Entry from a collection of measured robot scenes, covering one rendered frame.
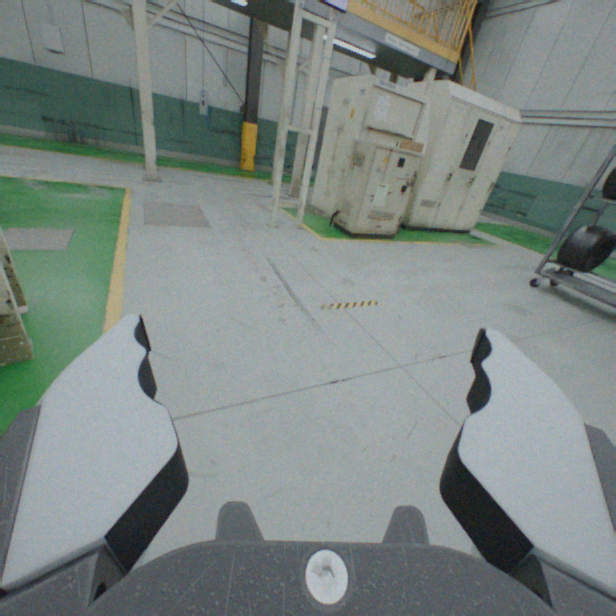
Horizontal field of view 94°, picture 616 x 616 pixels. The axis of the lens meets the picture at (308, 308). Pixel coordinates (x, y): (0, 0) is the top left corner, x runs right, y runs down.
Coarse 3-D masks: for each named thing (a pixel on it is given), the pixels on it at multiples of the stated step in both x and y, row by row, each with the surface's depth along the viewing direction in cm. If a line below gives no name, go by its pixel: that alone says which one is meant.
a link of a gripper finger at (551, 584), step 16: (592, 432) 7; (592, 448) 7; (608, 448) 7; (608, 464) 6; (608, 480) 6; (608, 496) 6; (528, 560) 5; (512, 576) 5; (528, 576) 5; (544, 576) 5; (560, 576) 5; (544, 592) 4; (560, 592) 4; (576, 592) 4; (592, 592) 4; (560, 608) 4; (576, 608) 4; (592, 608) 4; (608, 608) 4
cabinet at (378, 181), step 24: (360, 144) 391; (384, 144) 371; (360, 168) 395; (384, 168) 390; (408, 168) 406; (360, 192) 398; (384, 192) 410; (408, 192) 428; (336, 216) 454; (360, 216) 414; (384, 216) 432
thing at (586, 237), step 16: (608, 160) 311; (608, 176) 314; (608, 192) 318; (576, 208) 337; (592, 208) 357; (592, 224) 368; (560, 240) 356; (576, 240) 340; (592, 240) 330; (608, 240) 354; (544, 256) 368; (560, 256) 357; (576, 256) 340; (592, 256) 371; (608, 256) 354; (544, 272) 371; (560, 272) 397; (576, 272) 352; (592, 272) 361; (576, 288) 342; (592, 288) 358; (608, 304) 317
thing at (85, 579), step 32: (32, 416) 7; (0, 448) 6; (0, 480) 5; (0, 512) 5; (0, 544) 5; (0, 576) 4; (64, 576) 4; (96, 576) 4; (0, 608) 4; (32, 608) 4; (64, 608) 4
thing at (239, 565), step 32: (224, 512) 5; (416, 512) 5; (192, 544) 4; (224, 544) 4; (256, 544) 4; (288, 544) 4; (320, 544) 4; (352, 544) 4; (384, 544) 4; (416, 544) 4; (128, 576) 4; (160, 576) 4; (192, 576) 4; (224, 576) 4; (256, 576) 4; (288, 576) 4; (320, 576) 4; (352, 576) 4; (384, 576) 4; (416, 576) 4; (448, 576) 4; (480, 576) 4; (96, 608) 4; (128, 608) 4; (160, 608) 4; (192, 608) 4; (224, 608) 4; (256, 608) 4; (288, 608) 4; (320, 608) 4; (352, 608) 4; (384, 608) 4; (416, 608) 4; (448, 608) 4; (480, 608) 4; (512, 608) 4; (544, 608) 4
